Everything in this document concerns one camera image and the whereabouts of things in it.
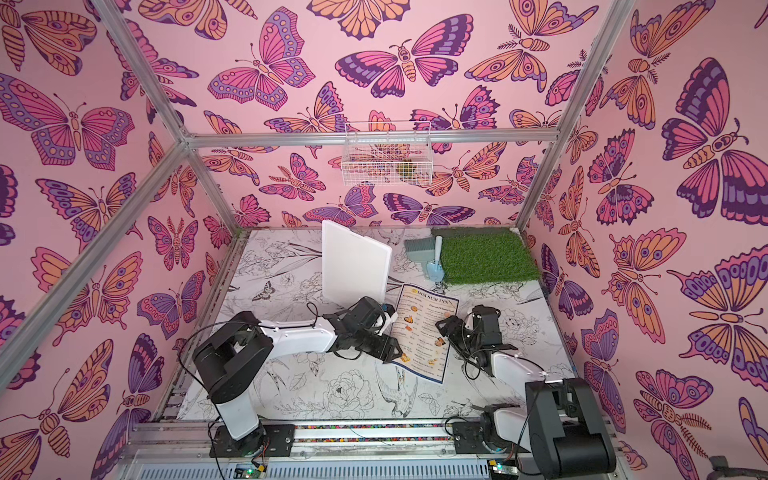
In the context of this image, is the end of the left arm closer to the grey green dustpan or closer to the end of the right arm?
the end of the right arm

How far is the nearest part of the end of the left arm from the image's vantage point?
691 millimetres

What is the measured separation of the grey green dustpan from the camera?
3.68 ft
